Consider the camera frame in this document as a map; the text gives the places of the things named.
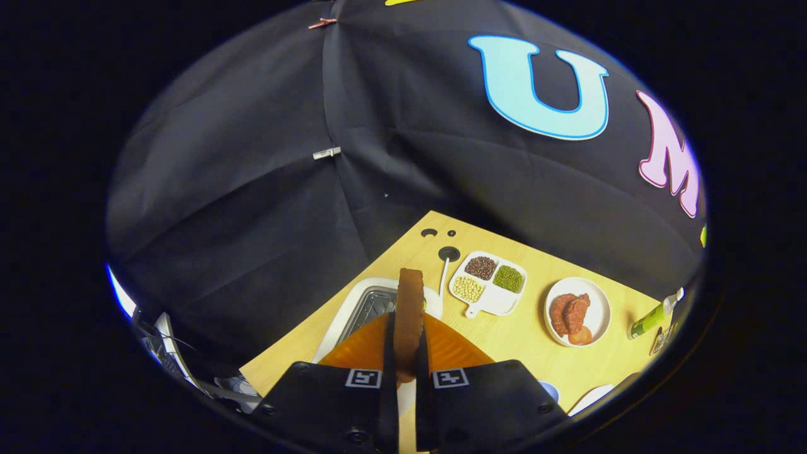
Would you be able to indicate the round white plate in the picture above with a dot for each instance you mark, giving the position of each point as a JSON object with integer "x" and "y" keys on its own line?
{"x": 599, "y": 302}

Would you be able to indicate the pink clip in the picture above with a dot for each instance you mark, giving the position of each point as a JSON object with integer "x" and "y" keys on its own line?
{"x": 323, "y": 23}

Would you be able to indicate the toasted bread slice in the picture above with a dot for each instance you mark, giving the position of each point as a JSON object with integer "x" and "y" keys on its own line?
{"x": 410, "y": 315}

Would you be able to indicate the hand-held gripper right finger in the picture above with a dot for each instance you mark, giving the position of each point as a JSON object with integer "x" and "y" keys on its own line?
{"x": 492, "y": 400}

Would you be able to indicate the white divided bean dish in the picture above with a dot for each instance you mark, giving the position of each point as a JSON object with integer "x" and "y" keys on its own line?
{"x": 498, "y": 302}

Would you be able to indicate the brown meat steak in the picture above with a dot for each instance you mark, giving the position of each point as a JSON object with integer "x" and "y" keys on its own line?
{"x": 567, "y": 312}

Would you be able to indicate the white clip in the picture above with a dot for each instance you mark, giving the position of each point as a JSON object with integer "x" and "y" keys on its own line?
{"x": 327, "y": 152}

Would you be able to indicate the orange carrot slice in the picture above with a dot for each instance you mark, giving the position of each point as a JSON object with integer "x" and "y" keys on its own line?
{"x": 581, "y": 336}

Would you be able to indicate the black backdrop cloth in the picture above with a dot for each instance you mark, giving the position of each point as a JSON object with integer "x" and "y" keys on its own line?
{"x": 252, "y": 157}

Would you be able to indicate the green drink bottle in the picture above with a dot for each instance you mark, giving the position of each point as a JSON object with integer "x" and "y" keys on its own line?
{"x": 649, "y": 320}

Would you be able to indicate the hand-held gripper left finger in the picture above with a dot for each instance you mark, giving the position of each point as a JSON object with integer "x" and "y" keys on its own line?
{"x": 334, "y": 403}

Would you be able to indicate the white rectangular plate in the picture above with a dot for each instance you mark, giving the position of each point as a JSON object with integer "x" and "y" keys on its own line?
{"x": 589, "y": 398}

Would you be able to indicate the white toaster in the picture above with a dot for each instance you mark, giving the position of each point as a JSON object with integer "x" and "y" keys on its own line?
{"x": 343, "y": 315}

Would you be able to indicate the blue round plate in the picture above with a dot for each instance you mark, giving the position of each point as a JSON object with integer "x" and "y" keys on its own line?
{"x": 550, "y": 391}

